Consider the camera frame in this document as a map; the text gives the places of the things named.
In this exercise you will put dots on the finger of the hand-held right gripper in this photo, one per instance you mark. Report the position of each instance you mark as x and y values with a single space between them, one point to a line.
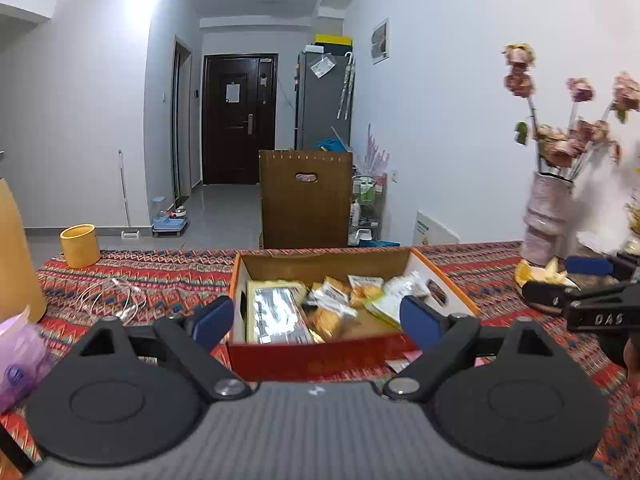
550 296
587 266

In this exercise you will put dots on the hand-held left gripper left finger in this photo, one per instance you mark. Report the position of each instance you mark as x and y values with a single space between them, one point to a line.
215 317

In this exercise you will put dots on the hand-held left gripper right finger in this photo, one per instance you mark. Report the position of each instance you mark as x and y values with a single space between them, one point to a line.
420 321

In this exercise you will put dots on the green and white snack packet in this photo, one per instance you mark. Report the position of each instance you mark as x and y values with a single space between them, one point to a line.
385 309

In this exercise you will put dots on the yellow cracker snack packet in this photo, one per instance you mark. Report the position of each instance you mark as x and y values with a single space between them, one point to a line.
367 290

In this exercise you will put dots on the large silver snack packet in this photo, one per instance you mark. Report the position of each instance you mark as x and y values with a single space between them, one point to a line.
277 312

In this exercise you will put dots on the golden snack packet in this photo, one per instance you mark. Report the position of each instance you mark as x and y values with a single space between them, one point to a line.
325 324

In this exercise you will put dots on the silver and yellow snack packet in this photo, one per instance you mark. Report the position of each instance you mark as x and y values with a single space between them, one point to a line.
327 294

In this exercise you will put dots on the red pumpkin print cardboard box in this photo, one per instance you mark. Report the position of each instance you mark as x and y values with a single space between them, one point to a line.
310 360

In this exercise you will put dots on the pile of orange peels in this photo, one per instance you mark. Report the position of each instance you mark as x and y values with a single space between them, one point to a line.
545 272

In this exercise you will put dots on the pink ceramic vase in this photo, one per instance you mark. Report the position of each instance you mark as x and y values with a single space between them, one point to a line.
545 220

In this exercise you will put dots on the white flat panel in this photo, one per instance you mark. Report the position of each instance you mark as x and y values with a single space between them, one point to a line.
435 229

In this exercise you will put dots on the blue pet feeder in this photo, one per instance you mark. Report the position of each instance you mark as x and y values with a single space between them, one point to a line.
170 219

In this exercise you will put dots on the dried rose bouquet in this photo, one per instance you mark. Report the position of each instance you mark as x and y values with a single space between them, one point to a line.
565 140

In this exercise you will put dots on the yellow cup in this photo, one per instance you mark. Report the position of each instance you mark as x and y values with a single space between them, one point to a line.
80 246

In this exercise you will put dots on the white mop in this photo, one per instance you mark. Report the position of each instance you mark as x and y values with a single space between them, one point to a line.
124 190

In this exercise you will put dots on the pink dried plant decor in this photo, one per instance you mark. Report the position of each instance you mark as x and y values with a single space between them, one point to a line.
375 152

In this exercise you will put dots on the blue bag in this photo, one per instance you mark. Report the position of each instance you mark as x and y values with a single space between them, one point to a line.
330 145

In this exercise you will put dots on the purple tissue pack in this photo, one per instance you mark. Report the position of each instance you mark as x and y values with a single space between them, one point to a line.
20 360

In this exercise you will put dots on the dark entrance door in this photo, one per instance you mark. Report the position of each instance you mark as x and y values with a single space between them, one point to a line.
239 117

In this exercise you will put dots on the grey refrigerator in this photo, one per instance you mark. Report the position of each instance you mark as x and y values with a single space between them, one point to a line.
320 105

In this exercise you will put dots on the folded white umbrella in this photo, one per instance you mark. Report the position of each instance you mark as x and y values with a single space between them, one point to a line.
346 87

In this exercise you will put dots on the yellow box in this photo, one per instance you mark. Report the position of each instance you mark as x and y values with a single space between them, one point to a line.
332 40

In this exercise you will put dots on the wall poster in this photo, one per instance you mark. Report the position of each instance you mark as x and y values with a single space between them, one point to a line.
381 42

